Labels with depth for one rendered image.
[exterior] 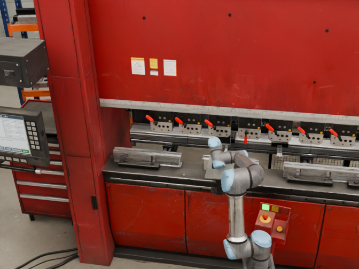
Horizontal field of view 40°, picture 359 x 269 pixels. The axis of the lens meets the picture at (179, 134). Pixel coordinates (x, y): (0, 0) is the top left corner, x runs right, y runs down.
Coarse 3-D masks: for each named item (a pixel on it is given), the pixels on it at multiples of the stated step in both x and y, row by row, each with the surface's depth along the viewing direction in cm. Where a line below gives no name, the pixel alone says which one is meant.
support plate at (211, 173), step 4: (208, 164) 339; (228, 164) 338; (232, 164) 338; (208, 168) 335; (224, 168) 335; (228, 168) 335; (232, 168) 335; (208, 172) 331; (212, 172) 331; (216, 172) 331; (220, 172) 331; (208, 176) 328; (212, 176) 327; (216, 176) 327; (220, 176) 327
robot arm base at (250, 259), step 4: (248, 260) 287; (252, 260) 284; (256, 260) 282; (260, 260) 281; (264, 260) 281; (268, 260) 284; (248, 264) 287; (252, 264) 285; (256, 264) 283; (260, 264) 282; (264, 264) 282; (268, 264) 285; (248, 268) 287; (252, 268) 286; (256, 268) 283; (260, 268) 283; (264, 268) 283; (268, 268) 285
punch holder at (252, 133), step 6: (240, 120) 327; (246, 120) 326; (252, 120) 325; (258, 120) 324; (240, 126) 329; (246, 126) 328; (252, 126) 327; (258, 126) 327; (240, 132) 331; (252, 132) 331; (258, 132) 329; (252, 138) 332; (258, 138) 331
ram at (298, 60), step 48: (96, 0) 302; (144, 0) 296; (192, 0) 291; (240, 0) 285; (288, 0) 280; (336, 0) 276; (96, 48) 319; (144, 48) 312; (192, 48) 306; (240, 48) 301; (288, 48) 295; (336, 48) 290; (144, 96) 331; (192, 96) 324; (240, 96) 318; (288, 96) 311; (336, 96) 305
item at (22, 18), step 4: (20, 8) 490; (24, 8) 490; (28, 8) 490; (32, 8) 490; (16, 12) 489; (20, 12) 489; (24, 12) 489; (28, 12) 489; (32, 12) 490; (16, 16) 478; (20, 16) 471; (24, 16) 470; (28, 16) 470; (32, 16) 470; (16, 20) 478; (20, 20) 471; (24, 20) 471; (28, 20) 471; (32, 20) 471; (36, 20) 471
